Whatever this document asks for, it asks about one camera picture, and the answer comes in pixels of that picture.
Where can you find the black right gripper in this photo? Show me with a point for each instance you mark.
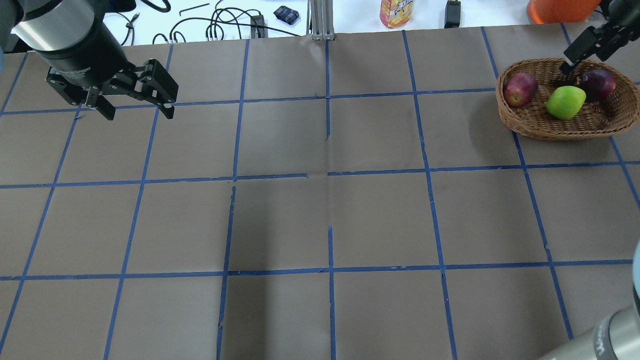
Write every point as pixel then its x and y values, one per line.
pixel 602 41

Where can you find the green apple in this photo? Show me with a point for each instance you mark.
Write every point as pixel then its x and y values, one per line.
pixel 566 102

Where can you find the red yellow apple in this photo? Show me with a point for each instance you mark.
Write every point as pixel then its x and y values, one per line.
pixel 520 90

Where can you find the black power adapter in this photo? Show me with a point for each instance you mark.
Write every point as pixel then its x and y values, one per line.
pixel 453 10

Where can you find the dark blue pouch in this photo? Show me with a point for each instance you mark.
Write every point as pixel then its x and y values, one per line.
pixel 287 15

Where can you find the orange bucket with grey lid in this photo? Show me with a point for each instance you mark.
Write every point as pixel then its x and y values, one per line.
pixel 560 11

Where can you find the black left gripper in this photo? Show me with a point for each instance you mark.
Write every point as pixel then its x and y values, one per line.
pixel 82 54

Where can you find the aluminium frame post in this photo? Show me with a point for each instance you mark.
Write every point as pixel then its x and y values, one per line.
pixel 321 20

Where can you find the dark red apple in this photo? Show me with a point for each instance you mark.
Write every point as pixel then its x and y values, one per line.
pixel 597 84

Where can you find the orange juice bottle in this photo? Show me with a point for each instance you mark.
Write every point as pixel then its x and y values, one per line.
pixel 396 13

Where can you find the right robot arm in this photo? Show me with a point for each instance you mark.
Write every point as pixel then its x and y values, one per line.
pixel 617 336

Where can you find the wicker basket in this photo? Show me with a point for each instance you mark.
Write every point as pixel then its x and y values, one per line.
pixel 538 101

